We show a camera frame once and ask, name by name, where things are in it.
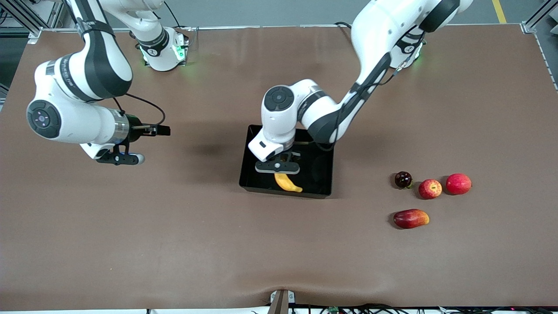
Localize red mango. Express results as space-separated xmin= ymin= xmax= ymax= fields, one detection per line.
xmin=393 ymin=208 xmax=430 ymax=229

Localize aluminium frame post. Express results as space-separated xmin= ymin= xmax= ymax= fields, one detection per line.
xmin=0 ymin=0 xmax=66 ymax=44
xmin=522 ymin=0 xmax=558 ymax=34

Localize small striped red apple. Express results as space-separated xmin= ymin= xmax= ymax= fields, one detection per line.
xmin=418 ymin=179 xmax=443 ymax=200

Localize round red peach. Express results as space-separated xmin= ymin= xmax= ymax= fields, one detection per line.
xmin=446 ymin=173 xmax=473 ymax=195

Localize brown table mat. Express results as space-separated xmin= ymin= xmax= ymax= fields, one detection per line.
xmin=0 ymin=25 xmax=558 ymax=311

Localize black plastic box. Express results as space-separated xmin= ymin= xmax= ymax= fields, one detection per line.
xmin=238 ymin=124 xmax=336 ymax=199

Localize yellow banana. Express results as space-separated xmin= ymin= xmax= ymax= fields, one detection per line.
xmin=274 ymin=173 xmax=303 ymax=193

